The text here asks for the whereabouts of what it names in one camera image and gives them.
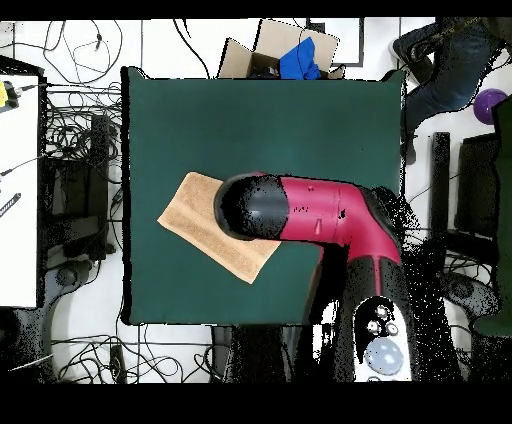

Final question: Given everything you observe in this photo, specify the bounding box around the orange terry towel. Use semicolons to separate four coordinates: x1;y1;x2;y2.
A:
156;171;283;285

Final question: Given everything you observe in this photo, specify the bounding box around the dark green table cloth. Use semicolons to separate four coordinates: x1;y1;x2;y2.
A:
120;66;410;326

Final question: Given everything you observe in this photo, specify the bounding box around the blue cloth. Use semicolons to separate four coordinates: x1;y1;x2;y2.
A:
278;36;322;80

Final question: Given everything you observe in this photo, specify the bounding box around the black equipment stand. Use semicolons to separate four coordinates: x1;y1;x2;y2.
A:
39;113;112;261

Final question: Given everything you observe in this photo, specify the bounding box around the brown cardboard box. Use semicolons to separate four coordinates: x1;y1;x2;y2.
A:
217;18;347;80

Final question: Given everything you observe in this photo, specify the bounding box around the black power strip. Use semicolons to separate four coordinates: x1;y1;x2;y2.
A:
109;344;127;383

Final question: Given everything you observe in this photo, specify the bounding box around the white table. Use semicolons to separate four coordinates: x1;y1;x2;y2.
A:
0;73;41;309

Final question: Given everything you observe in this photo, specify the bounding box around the black bar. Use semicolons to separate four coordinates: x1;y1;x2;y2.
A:
0;192;22;219

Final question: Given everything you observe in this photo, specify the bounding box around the dark green draped cloth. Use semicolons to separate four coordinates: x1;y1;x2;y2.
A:
473;97;512;337

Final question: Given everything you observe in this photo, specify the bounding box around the person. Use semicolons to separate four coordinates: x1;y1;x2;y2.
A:
389;16;512;166

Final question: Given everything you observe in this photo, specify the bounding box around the purple ball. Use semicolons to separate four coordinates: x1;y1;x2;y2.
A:
473;88;510;126

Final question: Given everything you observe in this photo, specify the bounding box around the yellow black tool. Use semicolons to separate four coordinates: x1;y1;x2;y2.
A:
0;80;20;110

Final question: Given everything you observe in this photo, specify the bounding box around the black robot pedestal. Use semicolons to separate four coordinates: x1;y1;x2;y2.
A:
210;324;317;383

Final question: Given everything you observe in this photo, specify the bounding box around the black upright post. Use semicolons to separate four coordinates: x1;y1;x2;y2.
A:
426;131;451;249

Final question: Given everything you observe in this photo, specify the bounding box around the black floor frame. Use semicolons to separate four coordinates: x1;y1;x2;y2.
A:
305;17;365;68

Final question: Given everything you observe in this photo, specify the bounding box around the black cable tangle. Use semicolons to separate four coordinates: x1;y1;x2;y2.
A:
42;81;122;165
439;235;495;281

